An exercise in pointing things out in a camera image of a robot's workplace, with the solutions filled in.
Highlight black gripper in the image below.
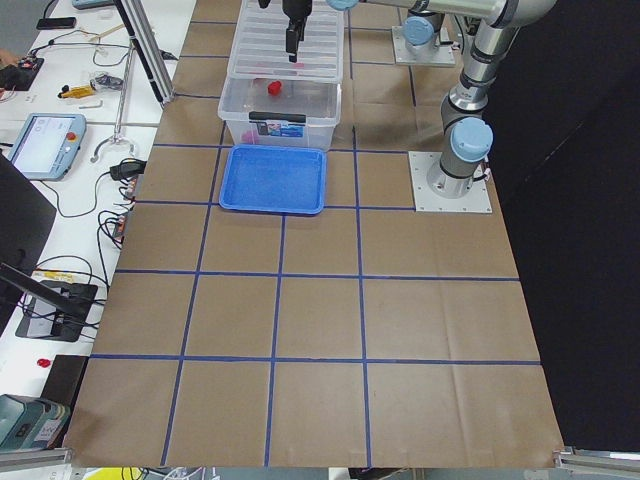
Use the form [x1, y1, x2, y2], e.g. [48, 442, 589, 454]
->
[282, 0, 313, 62]

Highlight clear plastic box lid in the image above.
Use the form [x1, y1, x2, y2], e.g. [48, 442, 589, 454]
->
[227, 1, 344, 84]

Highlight red block carried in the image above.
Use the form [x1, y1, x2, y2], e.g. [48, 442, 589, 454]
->
[267, 81, 282, 96]

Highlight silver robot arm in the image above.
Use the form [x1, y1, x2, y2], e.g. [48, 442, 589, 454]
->
[281, 1, 442, 63]
[386, 1, 555, 199]

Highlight clear plastic storage box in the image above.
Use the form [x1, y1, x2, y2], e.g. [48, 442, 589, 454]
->
[218, 78, 342, 151]

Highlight blue plastic tray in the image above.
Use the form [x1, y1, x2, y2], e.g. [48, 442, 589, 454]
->
[219, 145, 327, 215]

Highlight wooden chopsticks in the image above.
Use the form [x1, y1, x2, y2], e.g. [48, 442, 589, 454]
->
[82, 24, 125, 43]

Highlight black power adapter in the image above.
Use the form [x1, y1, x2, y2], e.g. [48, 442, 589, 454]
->
[109, 158, 147, 181]

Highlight black smartphone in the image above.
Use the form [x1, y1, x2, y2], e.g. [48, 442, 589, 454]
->
[36, 17, 77, 30]

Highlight teach pendant tablet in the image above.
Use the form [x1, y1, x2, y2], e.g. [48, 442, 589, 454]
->
[8, 113, 87, 181]

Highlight black monitor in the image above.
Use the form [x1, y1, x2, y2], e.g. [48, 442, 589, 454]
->
[0, 152, 57, 321]

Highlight black box latch handle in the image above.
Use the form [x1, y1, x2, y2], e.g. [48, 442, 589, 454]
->
[249, 111, 307, 124]

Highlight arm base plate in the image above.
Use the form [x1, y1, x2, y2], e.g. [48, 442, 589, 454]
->
[392, 26, 456, 68]
[408, 151, 492, 214]

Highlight aluminium frame post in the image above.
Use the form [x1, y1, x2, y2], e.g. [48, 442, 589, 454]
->
[114, 0, 175, 106]

